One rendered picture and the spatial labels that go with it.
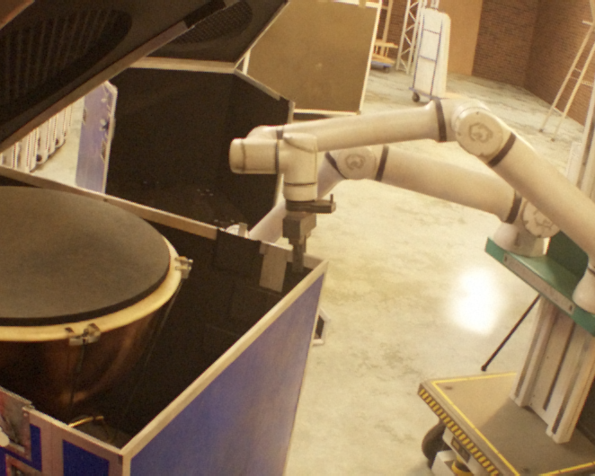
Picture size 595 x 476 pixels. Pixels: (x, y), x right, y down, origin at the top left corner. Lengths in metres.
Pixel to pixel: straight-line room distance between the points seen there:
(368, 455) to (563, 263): 1.03
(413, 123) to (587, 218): 0.53
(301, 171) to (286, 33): 6.08
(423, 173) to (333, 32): 5.98
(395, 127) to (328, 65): 6.28
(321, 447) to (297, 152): 1.37
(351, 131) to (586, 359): 1.13
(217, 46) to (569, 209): 3.17
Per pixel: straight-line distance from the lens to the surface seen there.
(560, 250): 2.71
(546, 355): 2.90
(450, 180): 2.43
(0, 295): 1.63
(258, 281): 2.16
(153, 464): 1.36
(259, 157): 2.00
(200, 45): 4.86
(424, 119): 2.11
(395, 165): 2.41
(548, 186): 2.03
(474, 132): 1.95
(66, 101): 2.35
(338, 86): 8.50
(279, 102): 4.27
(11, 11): 0.67
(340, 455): 3.00
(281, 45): 8.04
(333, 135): 2.11
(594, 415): 2.88
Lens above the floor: 1.70
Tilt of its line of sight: 21 degrees down
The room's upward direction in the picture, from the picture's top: 10 degrees clockwise
